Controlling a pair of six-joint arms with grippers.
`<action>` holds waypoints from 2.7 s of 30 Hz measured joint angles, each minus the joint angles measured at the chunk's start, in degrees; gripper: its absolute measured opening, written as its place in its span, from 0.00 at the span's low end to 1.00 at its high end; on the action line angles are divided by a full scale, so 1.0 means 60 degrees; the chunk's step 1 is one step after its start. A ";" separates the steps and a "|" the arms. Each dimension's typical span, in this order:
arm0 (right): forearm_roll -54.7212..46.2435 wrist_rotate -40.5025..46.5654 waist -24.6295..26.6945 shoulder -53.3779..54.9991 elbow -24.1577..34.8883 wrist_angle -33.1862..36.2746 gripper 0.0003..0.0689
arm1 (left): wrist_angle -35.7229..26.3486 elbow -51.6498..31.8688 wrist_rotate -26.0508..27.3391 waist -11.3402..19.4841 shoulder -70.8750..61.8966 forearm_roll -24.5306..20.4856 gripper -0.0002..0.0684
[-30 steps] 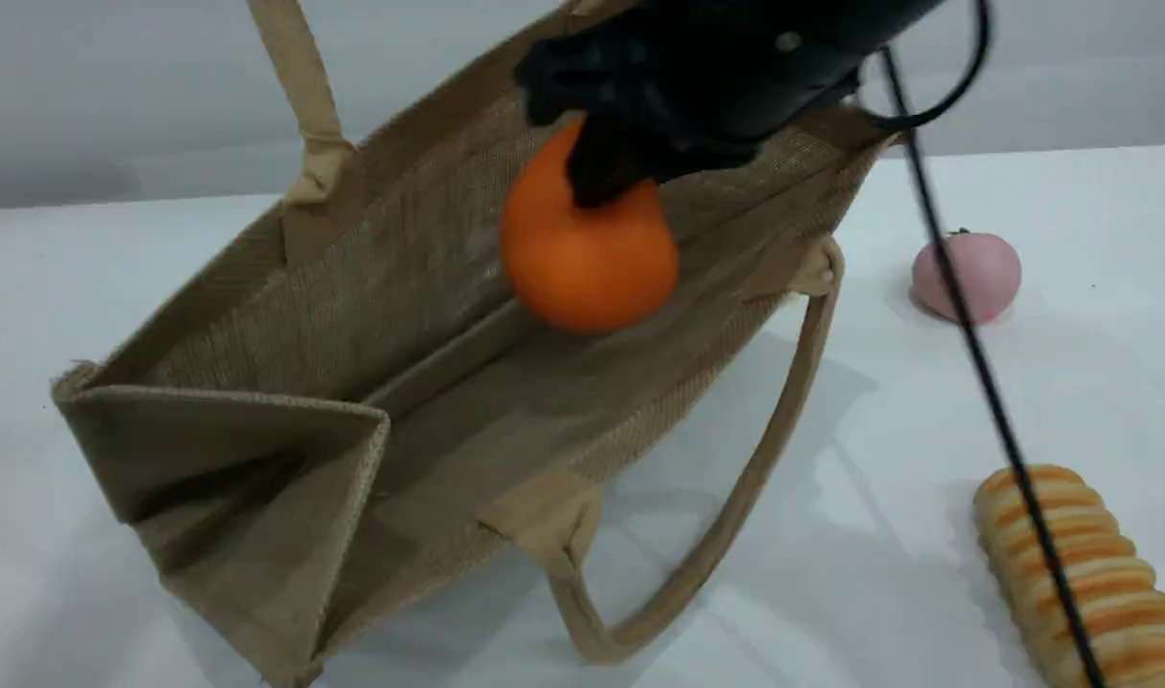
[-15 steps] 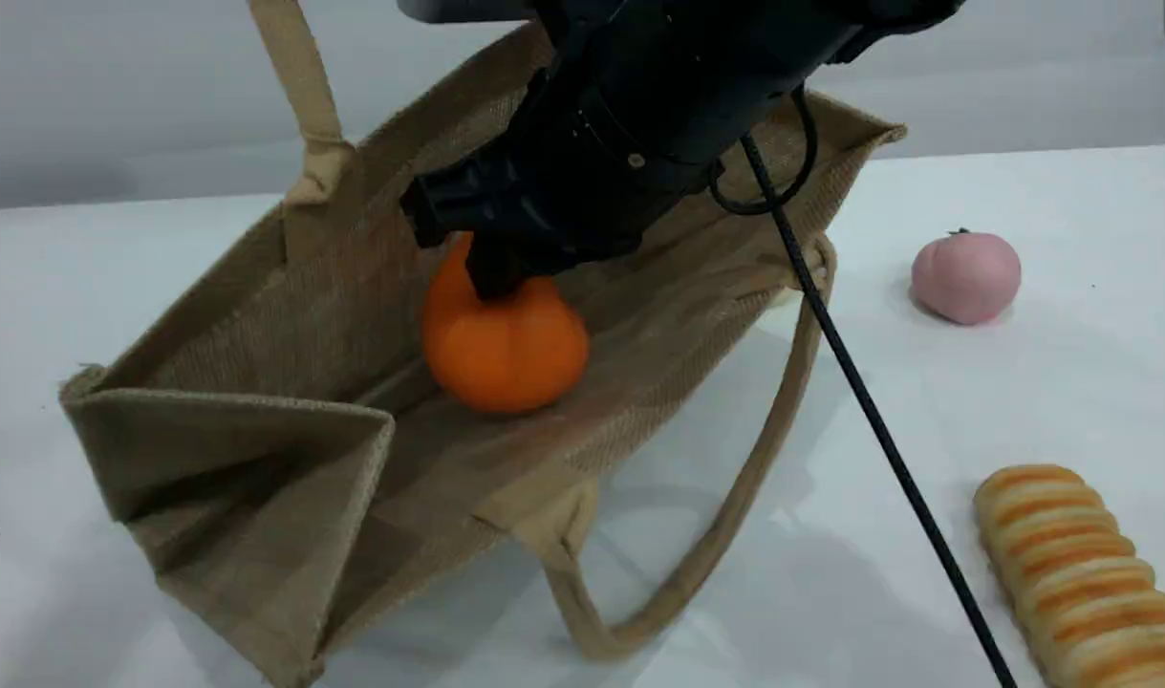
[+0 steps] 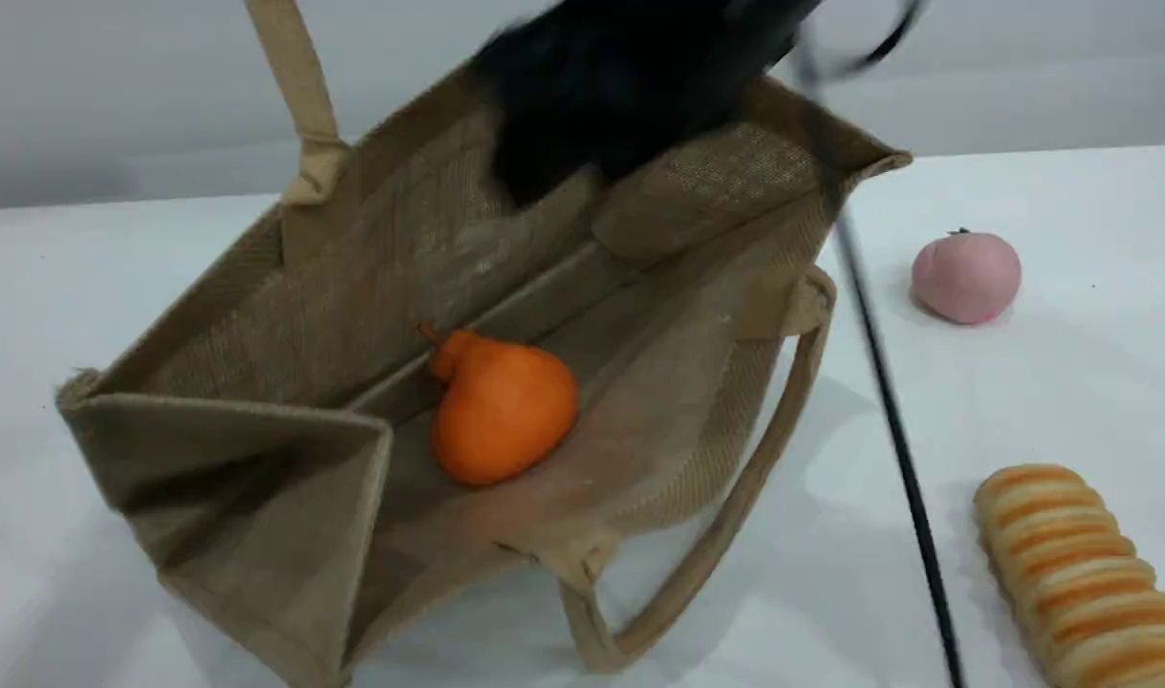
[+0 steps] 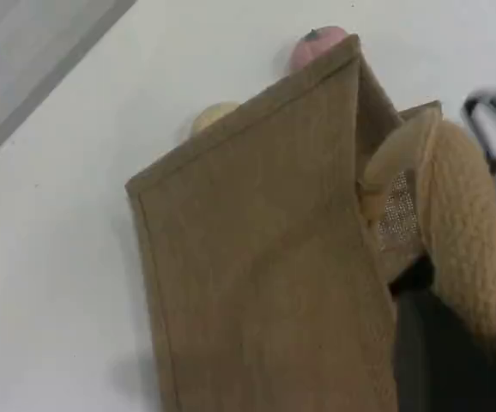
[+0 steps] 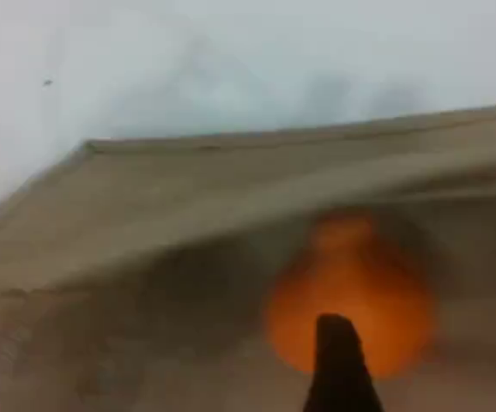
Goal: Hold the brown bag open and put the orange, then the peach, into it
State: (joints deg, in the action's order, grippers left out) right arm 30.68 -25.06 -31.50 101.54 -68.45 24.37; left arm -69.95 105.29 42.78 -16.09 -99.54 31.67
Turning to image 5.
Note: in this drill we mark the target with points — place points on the brown jute bag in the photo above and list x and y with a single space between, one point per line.
166 206

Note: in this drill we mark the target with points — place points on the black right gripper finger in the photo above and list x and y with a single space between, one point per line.
338 369

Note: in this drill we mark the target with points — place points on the orange fruit with stem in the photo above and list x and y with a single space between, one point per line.
342 279

